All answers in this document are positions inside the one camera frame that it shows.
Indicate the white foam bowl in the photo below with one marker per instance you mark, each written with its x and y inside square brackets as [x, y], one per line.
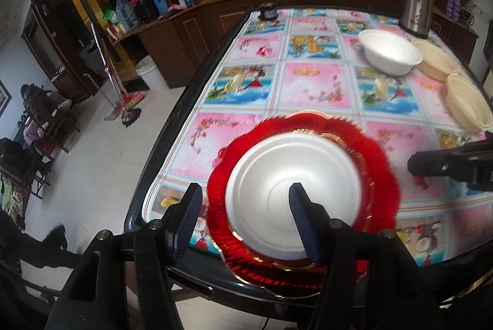
[269, 175]
[389, 50]

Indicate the black round brush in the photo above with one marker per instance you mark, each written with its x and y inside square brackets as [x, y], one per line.
[131, 118]

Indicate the framed wall painting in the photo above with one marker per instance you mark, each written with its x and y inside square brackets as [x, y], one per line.
[3, 96]

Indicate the pink cloth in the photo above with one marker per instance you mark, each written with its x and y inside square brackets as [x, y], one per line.
[176, 7]

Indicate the cream patterned-rim plastic bowl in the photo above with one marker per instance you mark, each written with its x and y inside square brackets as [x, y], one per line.
[435, 58]
[470, 102]

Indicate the wooden sideboard cabinet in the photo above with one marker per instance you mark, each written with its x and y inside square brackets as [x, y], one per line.
[200, 29]

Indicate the black kettle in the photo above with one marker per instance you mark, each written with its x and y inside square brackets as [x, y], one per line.
[144, 4]

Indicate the black floor mat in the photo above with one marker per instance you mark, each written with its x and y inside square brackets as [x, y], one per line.
[136, 86]

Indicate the wooden chair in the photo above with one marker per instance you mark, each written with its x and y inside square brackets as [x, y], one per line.
[36, 175]
[61, 122]

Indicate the white plastic bucket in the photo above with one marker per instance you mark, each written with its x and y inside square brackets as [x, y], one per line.
[146, 73]

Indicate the blue-grey water jug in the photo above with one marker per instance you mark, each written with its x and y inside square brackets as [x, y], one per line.
[126, 14]

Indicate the small black device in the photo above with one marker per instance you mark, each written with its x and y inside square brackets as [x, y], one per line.
[267, 11]

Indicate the black framed dining table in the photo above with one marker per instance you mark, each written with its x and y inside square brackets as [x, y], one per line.
[161, 150]

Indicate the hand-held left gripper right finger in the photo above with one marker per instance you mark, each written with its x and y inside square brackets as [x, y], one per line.
[304, 226]

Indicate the tall wooden wall unit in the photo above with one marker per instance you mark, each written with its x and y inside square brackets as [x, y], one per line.
[42, 44]

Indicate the purple bottle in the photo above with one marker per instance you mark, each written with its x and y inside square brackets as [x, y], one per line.
[450, 6]
[457, 8]

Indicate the patterned blanket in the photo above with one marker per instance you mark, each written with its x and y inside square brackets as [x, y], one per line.
[11, 202]

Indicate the colourful broom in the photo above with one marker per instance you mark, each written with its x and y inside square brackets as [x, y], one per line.
[134, 101]

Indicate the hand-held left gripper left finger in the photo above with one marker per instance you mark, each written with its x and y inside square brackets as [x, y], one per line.
[187, 222]

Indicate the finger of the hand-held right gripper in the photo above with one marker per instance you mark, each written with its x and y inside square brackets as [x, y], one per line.
[481, 181]
[431, 162]

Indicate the green packet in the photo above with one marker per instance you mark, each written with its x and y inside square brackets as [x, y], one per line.
[111, 16]

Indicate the large red scalloped plate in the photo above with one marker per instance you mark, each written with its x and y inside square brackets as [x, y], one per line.
[385, 175]

